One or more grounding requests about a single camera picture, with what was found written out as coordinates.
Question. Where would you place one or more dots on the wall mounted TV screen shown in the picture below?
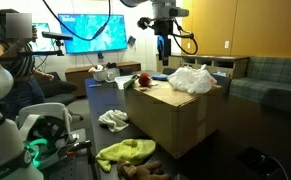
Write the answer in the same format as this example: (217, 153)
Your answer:
(93, 32)

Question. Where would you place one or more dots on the large cardboard box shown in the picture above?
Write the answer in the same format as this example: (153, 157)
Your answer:
(176, 120)

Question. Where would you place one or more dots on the yellow microfiber cloth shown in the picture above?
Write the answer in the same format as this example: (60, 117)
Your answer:
(131, 150)

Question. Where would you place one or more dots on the green plaid sofa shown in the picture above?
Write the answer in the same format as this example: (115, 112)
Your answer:
(267, 81)

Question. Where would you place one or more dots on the black camera on tripod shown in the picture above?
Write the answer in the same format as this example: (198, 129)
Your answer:
(57, 37)

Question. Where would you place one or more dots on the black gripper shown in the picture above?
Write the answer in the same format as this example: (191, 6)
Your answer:
(161, 27)

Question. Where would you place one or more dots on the white cloth rag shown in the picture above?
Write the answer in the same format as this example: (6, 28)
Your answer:
(115, 120)

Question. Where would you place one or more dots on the person in striped shirt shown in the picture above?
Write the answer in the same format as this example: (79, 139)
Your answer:
(25, 90)

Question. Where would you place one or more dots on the white plastic bag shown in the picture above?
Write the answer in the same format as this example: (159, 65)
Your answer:
(191, 80)

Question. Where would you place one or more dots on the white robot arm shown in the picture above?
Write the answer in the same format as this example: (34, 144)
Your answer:
(15, 159)

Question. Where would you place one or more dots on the black office chair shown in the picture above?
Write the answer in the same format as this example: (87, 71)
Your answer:
(57, 90)

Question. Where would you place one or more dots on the blue sponge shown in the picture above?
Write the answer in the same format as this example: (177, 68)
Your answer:
(159, 77)

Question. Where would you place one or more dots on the clear plastic container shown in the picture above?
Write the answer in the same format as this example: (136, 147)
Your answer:
(121, 80)

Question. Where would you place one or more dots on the brown plush moose toy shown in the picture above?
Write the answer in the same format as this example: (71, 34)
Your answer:
(152, 171)

